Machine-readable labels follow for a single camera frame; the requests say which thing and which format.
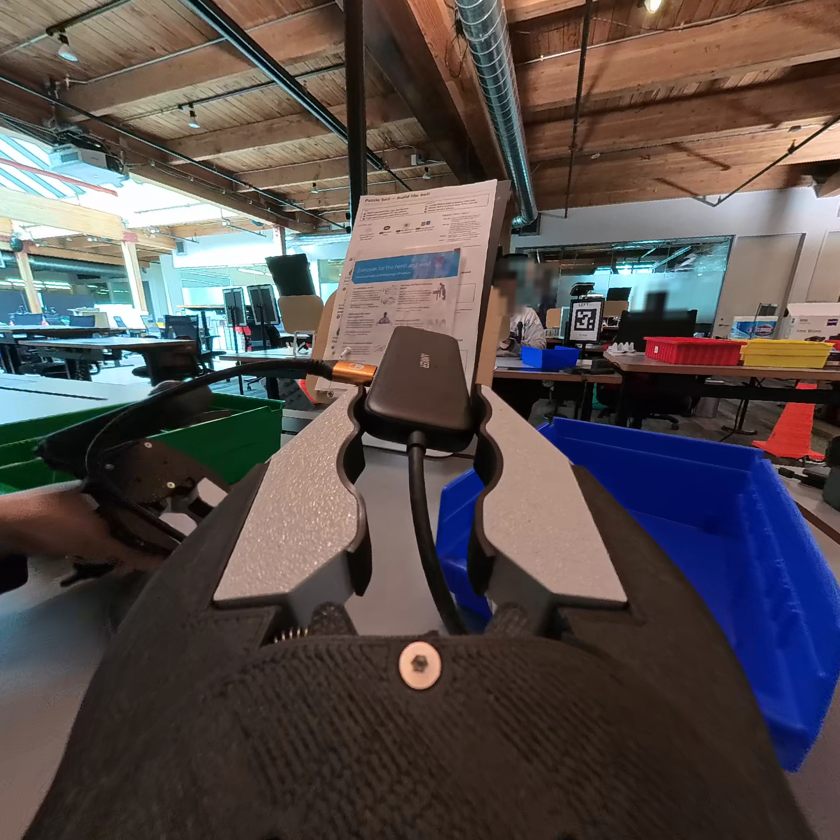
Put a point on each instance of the orange traffic cone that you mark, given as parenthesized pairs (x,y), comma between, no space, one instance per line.
(791,430)

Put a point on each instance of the black and white tag sign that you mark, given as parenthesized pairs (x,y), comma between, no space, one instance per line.
(586,320)

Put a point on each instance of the black usb hub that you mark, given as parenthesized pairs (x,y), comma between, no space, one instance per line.
(420,387)

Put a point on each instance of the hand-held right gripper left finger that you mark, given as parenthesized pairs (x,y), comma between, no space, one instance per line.
(289,518)

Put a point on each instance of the green plastic bin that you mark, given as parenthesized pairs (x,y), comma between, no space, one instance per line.
(236,433)

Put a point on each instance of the silver ventilation duct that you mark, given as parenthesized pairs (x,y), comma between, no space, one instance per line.
(495,98)

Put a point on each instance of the black office chair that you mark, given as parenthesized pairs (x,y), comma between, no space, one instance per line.
(187,331)

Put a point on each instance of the person's left hand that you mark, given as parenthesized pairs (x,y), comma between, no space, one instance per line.
(59,525)

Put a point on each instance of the black pole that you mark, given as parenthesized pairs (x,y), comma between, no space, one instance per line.
(355,98)

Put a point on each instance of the dark office desk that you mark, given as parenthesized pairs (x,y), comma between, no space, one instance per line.
(105,346)

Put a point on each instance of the long work table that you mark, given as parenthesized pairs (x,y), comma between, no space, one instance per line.
(656,373)

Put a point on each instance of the wipes tub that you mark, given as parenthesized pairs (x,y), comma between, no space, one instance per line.
(754,328)

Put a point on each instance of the blue header leaflet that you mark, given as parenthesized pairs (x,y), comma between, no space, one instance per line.
(400,289)

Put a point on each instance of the yellow plastic bin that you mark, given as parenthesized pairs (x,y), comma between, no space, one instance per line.
(787,354)

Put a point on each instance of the white cardboard box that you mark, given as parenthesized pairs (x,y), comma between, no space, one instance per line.
(814,323)

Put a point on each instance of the small blue plastic bin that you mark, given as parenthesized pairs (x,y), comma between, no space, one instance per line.
(551,358)

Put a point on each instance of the large blue plastic bin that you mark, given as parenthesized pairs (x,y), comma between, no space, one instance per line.
(689,499)

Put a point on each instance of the black computer monitor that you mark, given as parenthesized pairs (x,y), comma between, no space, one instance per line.
(656,328)

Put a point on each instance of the white instruction sheet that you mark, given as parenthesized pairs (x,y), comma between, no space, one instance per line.
(420,223)

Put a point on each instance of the ceiling projector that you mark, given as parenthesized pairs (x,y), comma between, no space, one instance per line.
(88,163)

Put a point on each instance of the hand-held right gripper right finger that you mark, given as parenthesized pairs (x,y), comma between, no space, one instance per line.
(551,525)

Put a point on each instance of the wooden instruction board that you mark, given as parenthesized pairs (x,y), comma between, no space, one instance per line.
(493,315)

